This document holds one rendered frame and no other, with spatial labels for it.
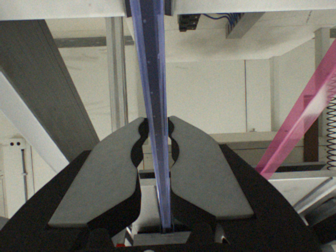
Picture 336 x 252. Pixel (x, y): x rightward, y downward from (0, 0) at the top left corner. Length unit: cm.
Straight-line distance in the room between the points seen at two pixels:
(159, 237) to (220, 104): 177
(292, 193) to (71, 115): 30
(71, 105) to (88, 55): 202
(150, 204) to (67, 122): 17
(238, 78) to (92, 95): 162
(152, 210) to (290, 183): 20
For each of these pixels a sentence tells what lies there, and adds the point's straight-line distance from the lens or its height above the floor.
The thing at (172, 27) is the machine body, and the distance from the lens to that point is 64.
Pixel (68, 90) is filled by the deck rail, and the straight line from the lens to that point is 18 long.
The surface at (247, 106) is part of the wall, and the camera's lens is 212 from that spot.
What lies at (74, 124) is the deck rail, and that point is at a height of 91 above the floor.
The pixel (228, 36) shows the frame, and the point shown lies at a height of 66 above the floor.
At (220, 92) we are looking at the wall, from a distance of 203.
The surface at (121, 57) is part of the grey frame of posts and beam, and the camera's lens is 50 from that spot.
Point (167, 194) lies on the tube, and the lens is 22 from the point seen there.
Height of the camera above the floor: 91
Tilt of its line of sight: 2 degrees up
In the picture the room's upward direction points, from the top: 178 degrees clockwise
